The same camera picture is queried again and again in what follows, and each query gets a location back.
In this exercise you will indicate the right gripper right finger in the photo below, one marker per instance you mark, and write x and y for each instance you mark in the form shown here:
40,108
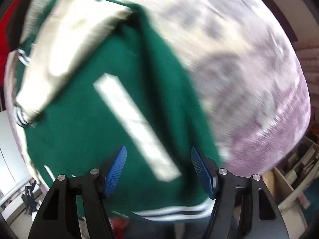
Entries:
244,206

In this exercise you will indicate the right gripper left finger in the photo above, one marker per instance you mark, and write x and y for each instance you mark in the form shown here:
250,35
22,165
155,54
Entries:
57,216

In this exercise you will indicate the green varsity jacket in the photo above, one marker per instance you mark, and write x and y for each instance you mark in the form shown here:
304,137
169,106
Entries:
97,75

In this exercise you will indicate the black tripod stand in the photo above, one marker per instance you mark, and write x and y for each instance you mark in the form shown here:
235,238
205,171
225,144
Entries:
29,197

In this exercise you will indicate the wooden shelf unit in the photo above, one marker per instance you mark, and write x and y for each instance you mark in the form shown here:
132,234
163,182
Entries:
293,182

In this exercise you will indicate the floral fleece blanket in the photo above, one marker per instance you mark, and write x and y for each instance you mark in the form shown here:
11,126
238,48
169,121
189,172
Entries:
250,81

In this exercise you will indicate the red garment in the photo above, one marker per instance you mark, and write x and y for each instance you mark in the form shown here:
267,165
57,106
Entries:
9,33

